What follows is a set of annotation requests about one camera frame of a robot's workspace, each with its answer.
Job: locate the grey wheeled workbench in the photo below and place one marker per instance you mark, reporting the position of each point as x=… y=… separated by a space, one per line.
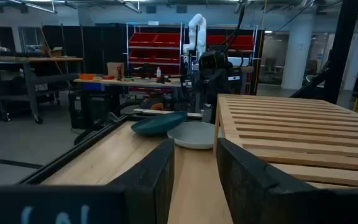
x=26 y=59

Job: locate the brown cardboard box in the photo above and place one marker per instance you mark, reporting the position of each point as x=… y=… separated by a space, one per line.
x=113 y=70

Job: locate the blue bin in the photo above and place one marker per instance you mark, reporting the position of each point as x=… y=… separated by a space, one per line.
x=93 y=86

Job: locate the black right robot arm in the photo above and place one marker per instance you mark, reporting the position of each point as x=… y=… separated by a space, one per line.
x=216 y=102

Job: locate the black crate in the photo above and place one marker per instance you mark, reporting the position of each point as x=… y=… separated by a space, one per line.
x=85 y=109

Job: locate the teal plate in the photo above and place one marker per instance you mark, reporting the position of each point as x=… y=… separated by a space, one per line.
x=157 y=124

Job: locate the white plate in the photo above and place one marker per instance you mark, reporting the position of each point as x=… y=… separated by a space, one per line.
x=194 y=135

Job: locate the small cardboard box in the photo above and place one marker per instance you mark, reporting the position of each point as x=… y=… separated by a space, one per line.
x=54 y=52

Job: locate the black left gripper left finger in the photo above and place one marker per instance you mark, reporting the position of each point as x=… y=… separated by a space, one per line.
x=73 y=205

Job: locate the wooden work table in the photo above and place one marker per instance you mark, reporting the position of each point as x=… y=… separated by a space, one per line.
x=129 y=82

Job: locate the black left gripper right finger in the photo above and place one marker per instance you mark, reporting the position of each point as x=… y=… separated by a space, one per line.
x=275 y=202

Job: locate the metal rack with red bins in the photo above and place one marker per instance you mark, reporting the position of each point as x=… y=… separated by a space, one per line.
x=154 y=40
x=244 y=42

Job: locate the orange tray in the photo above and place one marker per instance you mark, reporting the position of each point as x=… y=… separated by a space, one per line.
x=87 y=76

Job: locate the wooden slatted shelf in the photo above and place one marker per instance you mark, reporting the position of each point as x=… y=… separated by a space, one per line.
x=291 y=130

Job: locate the orange and black vacuum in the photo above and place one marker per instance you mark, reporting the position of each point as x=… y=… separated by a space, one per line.
x=157 y=106

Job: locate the white round column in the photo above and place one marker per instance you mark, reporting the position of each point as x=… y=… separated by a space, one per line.
x=297 y=53

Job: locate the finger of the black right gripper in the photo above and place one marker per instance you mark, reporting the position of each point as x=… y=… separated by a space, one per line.
x=234 y=82
x=187 y=85

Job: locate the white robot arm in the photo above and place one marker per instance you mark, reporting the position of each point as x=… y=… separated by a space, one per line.
x=197 y=31

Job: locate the black vertical post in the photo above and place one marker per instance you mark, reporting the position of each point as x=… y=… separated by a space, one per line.
x=340 y=56

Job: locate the white bottle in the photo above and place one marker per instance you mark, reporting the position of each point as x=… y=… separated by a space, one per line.
x=158 y=73

